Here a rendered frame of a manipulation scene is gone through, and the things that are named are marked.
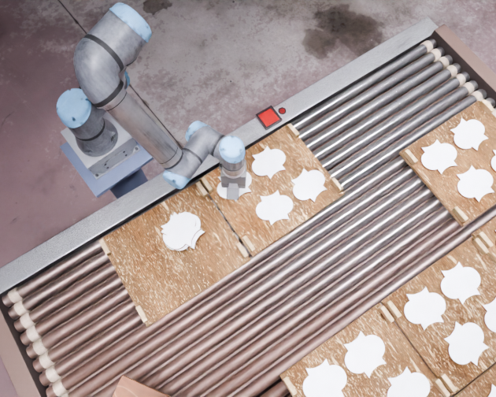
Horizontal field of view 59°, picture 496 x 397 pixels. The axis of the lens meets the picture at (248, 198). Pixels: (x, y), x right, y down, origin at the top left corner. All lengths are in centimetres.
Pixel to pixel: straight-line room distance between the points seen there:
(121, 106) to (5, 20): 251
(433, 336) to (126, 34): 130
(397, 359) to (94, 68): 124
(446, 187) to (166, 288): 107
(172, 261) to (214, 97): 157
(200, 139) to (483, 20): 267
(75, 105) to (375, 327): 121
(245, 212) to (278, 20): 195
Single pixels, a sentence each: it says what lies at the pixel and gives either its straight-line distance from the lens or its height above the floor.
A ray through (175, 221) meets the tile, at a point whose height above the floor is 99.
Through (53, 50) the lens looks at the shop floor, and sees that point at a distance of 336.
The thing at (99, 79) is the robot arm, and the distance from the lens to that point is 116.
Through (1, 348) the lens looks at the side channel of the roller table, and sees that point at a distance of 168.
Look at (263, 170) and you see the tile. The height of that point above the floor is 95.
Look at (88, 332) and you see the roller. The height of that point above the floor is 92.
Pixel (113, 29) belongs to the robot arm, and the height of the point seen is 157.
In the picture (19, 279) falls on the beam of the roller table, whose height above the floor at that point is 91.
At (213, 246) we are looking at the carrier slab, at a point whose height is 94.
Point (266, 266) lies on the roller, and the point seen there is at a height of 92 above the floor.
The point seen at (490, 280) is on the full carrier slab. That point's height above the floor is 94.
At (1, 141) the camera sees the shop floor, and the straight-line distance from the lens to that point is 313.
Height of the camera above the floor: 244
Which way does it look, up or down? 70 degrees down
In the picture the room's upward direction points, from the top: 1 degrees clockwise
